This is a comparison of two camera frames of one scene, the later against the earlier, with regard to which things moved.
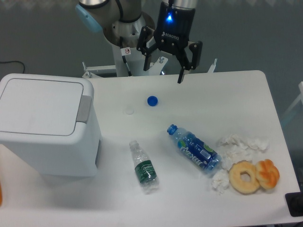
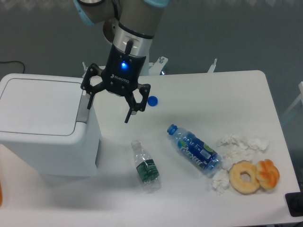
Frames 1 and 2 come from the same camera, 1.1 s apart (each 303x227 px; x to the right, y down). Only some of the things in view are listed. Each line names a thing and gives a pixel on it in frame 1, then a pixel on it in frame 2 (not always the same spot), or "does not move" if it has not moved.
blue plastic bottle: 196,150 does not move
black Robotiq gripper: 171,35 → 120,75
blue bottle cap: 152,100 does not move
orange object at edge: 1,194 does not move
